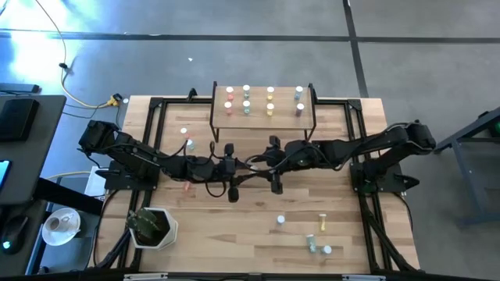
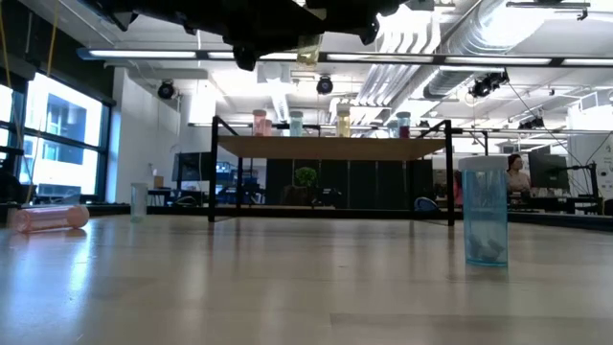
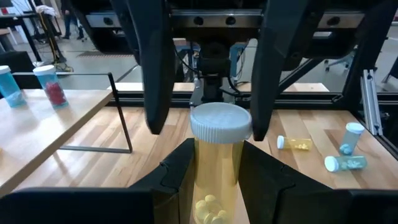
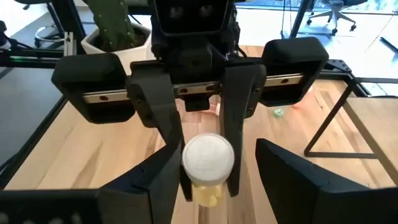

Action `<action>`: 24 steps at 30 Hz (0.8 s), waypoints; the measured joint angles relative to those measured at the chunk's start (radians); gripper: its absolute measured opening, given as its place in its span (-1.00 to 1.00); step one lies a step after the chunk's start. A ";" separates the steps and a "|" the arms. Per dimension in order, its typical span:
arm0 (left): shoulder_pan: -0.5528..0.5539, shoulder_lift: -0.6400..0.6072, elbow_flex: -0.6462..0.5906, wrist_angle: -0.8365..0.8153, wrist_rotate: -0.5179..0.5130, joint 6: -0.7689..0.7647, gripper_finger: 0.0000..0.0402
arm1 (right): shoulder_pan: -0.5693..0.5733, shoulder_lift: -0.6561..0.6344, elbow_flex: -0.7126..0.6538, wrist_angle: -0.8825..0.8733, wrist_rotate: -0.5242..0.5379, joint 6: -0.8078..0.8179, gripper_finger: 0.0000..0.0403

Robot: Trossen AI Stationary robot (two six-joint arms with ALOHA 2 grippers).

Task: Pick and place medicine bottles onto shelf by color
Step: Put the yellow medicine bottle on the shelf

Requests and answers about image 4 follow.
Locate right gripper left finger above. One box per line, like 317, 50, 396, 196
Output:
98, 141, 183, 224

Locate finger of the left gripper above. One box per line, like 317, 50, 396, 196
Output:
218, 63, 268, 198
126, 60, 193, 202

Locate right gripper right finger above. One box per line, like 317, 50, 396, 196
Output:
255, 139, 368, 224

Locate yellow pill bottle white cap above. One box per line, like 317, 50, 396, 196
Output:
182, 133, 236, 208

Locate wooden shelf black metal legs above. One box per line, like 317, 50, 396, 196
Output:
303, 81, 398, 187

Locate green cactus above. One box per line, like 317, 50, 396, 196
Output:
85, 0, 137, 52

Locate white office chair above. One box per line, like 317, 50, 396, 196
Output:
306, 0, 358, 35

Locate silver metal bracket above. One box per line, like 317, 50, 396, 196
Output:
63, 30, 77, 57

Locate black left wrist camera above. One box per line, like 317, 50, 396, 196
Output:
152, 0, 233, 35

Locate black aluminium rail frame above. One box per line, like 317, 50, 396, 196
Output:
0, 48, 374, 189

